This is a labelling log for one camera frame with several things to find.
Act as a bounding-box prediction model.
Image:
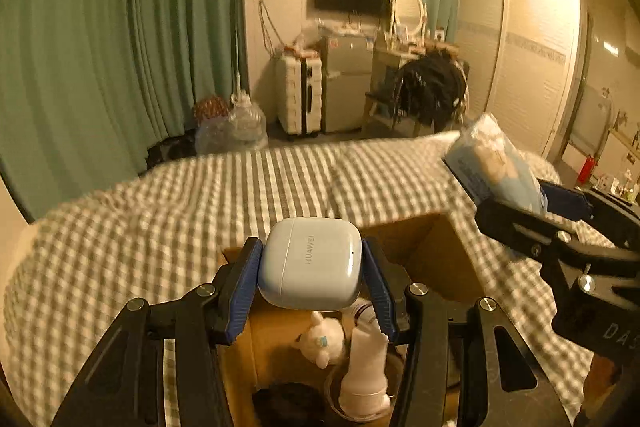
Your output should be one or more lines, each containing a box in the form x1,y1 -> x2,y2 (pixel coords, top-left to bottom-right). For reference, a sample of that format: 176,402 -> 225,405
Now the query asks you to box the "white Huawei earbuds case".
258,217 -> 362,312

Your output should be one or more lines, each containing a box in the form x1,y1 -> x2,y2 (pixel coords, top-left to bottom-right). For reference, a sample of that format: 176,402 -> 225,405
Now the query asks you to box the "blue tissue packet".
444,113 -> 547,215

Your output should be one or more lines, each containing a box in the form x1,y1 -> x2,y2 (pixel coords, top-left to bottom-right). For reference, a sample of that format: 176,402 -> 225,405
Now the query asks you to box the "white lotion tube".
338,297 -> 390,421

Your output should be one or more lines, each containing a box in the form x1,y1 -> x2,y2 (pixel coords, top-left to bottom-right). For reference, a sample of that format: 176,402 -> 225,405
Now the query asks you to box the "red fire extinguisher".
577,154 -> 597,186

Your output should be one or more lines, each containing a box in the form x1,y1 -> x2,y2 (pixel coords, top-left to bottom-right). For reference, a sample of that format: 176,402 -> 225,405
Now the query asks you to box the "grey checkered bed cover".
1,132 -> 592,426

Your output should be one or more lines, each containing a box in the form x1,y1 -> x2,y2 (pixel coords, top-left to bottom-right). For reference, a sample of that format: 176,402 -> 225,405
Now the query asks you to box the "brown cardboard box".
214,210 -> 486,427

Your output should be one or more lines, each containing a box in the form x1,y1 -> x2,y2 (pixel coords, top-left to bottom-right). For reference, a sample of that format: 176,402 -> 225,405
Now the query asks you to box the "clear water jug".
229,90 -> 268,151

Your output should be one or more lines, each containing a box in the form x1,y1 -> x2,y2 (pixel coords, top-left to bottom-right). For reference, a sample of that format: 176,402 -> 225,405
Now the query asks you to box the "black jacket on chair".
390,49 -> 466,132

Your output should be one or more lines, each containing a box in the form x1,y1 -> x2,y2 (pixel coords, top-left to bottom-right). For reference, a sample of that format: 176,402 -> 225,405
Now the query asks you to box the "brown patterned bag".
193,96 -> 230,125

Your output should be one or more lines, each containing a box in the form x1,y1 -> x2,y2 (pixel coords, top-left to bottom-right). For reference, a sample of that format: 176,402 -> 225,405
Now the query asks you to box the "white suitcase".
276,54 -> 322,136

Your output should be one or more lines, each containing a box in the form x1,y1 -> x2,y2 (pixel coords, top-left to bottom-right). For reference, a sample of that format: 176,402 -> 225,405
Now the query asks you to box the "wooden dressing table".
371,39 -> 460,78

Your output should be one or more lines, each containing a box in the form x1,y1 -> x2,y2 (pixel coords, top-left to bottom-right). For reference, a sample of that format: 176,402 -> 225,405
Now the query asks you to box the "grey mini fridge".
320,35 -> 373,134

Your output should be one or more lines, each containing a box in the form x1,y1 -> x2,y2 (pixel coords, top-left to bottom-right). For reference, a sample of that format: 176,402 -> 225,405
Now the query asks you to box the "white oval vanity mirror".
392,0 -> 427,40

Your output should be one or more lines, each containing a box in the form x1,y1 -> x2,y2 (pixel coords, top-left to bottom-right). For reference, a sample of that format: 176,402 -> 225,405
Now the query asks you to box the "large green curtain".
1,0 -> 247,220

